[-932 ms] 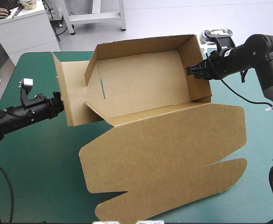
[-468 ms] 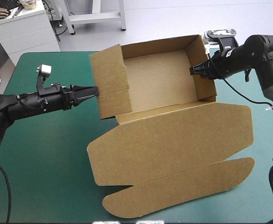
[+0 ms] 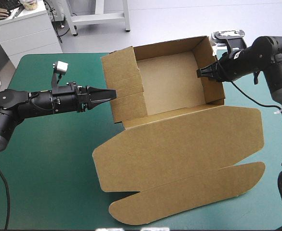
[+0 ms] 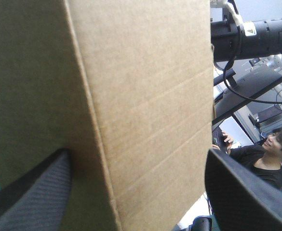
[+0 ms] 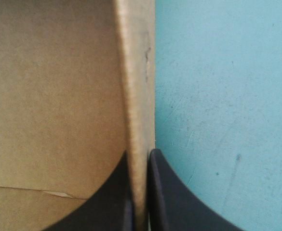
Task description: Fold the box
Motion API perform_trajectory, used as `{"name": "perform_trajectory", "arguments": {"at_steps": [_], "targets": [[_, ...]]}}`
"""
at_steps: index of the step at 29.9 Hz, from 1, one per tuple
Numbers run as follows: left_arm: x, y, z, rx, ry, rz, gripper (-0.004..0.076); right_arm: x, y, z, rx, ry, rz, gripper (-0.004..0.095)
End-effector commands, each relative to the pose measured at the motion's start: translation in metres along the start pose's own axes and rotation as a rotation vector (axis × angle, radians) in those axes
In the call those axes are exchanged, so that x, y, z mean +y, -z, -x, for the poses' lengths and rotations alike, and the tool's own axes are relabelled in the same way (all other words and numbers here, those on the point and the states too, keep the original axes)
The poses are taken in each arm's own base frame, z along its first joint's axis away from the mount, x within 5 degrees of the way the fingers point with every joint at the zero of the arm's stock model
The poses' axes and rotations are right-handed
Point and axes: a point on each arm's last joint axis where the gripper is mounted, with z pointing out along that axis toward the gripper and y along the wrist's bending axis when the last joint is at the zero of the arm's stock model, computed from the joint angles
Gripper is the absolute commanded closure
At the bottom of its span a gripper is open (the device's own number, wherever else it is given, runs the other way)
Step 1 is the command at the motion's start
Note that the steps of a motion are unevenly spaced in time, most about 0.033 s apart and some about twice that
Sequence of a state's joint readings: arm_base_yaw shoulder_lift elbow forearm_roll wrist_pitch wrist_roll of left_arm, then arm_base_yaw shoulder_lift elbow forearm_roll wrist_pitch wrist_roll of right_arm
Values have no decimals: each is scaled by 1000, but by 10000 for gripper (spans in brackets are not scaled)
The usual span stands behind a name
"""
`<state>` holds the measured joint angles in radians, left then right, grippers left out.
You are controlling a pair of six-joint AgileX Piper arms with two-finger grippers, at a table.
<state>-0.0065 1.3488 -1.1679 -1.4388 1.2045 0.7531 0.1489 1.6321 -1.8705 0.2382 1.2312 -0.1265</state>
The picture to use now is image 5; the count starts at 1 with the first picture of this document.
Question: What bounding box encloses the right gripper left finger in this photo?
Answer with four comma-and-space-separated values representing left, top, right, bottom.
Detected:
43, 151, 134, 231

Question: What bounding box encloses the brown cardboard box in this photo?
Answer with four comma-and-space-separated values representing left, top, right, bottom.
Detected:
0, 0, 156, 231

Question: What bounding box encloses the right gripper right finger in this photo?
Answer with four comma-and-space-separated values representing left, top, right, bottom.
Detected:
147, 148, 241, 231

